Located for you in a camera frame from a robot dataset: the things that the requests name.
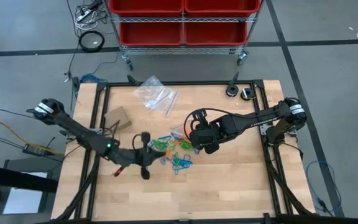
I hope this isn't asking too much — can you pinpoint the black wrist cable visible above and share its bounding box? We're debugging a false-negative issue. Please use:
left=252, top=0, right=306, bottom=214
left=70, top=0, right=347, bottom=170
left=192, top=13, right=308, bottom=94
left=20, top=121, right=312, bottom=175
left=131, top=133, right=144, bottom=151
left=183, top=108, right=229, bottom=139

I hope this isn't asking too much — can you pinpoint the black floor cable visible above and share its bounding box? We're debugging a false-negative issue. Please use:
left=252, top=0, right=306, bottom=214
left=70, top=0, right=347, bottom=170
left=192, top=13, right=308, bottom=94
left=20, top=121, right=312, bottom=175
left=0, top=132, right=24, bottom=150
left=0, top=106, right=35, bottom=121
left=63, top=0, right=80, bottom=83

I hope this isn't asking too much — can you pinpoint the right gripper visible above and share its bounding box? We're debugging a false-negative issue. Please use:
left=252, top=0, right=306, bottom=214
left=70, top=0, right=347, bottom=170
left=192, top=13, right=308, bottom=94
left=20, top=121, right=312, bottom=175
left=188, top=109, right=231, bottom=154

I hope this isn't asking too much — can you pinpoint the blue coiled cable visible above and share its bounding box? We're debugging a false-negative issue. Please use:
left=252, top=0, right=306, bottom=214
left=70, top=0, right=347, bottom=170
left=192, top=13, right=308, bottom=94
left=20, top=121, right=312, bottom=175
left=79, top=73, right=108, bottom=85

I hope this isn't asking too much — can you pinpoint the white cable bundle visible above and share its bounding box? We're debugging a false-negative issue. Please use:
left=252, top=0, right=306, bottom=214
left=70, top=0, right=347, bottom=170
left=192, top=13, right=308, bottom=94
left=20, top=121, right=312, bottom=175
left=74, top=6, right=101, bottom=31

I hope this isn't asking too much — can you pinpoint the blue floor cable loop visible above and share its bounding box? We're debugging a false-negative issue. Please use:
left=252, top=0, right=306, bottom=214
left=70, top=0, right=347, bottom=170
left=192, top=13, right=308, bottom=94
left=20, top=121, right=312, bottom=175
left=305, top=159, right=344, bottom=217

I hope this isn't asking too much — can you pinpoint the black coiled cable ring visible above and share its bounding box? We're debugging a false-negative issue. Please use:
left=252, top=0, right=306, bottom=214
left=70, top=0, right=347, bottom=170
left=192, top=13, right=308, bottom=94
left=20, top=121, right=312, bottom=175
left=78, top=30, right=106, bottom=53

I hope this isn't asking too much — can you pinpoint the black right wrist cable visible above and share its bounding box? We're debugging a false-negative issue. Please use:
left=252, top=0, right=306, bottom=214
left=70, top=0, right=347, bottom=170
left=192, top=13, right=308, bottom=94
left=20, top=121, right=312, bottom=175
left=183, top=108, right=229, bottom=139

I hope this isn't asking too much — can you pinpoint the black power adapter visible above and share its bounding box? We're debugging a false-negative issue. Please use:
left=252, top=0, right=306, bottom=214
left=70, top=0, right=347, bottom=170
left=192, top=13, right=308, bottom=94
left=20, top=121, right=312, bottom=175
left=22, top=142, right=56, bottom=157

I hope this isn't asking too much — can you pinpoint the white power strip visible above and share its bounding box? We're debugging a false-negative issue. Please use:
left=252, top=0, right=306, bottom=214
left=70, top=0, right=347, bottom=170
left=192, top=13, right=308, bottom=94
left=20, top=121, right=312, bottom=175
left=75, top=8, right=93, bottom=22

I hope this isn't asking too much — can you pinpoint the black beam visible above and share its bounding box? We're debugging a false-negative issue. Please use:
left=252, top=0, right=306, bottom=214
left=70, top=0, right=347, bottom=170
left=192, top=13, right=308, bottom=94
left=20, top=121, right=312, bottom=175
left=0, top=162, right=59, bottom=194

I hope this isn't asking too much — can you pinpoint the chrome wire shelving rack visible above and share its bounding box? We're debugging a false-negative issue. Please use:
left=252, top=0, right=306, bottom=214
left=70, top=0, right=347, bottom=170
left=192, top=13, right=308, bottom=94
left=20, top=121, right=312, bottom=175
left=103, top=0, right=264, bottom=72

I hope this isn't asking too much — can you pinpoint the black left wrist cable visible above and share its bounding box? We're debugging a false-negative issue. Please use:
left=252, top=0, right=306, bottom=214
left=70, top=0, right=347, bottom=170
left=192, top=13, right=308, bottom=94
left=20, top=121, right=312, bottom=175
left=131, top=133, right=144, bottom=151

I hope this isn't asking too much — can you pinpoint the yellow floor cable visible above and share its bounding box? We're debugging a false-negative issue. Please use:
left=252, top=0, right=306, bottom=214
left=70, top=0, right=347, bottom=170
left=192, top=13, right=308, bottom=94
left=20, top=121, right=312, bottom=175
left=0, top=116, right=65, bottom=156

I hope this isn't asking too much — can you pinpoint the black triangular frame brace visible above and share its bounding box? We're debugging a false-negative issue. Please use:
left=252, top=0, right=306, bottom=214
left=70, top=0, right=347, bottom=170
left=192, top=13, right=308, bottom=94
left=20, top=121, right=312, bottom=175
left=126, top=73, right=141, bottom=86
left=229, top=71, right=241, bottom=85

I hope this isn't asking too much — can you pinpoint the black clamp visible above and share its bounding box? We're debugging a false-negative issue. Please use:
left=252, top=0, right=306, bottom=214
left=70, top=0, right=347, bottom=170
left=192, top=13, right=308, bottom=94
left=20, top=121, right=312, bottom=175
left=58, top=129, right=74, bottom=140
left=286, top=126, right=306, bottom=138

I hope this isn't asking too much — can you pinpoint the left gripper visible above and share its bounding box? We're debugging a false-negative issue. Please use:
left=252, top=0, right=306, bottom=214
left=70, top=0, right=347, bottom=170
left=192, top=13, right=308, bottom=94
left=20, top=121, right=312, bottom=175
left=115, top=132, right=167, bottom=180

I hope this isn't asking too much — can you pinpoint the grey metal stand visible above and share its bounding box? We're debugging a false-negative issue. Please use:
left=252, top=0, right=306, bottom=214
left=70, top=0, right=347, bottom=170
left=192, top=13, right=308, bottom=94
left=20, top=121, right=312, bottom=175
left=0, top=157, right=62, bottom=224

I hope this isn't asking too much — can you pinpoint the small cardboard box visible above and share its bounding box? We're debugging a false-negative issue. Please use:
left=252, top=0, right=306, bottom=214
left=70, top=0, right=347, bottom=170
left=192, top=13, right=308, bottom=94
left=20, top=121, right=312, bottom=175
left=104, top=106, right=133, bottom=131

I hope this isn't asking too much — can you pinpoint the red plastic storage bin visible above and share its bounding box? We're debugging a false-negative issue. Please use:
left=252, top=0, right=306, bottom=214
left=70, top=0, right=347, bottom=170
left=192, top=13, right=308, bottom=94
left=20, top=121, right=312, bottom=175
left=108, top=0, right=185, bottom=17
left=183, top=21, right=248, bottom=47
left=184, top=0, right=261, bottom=17
left=118, top=21, right=183, bottom=47

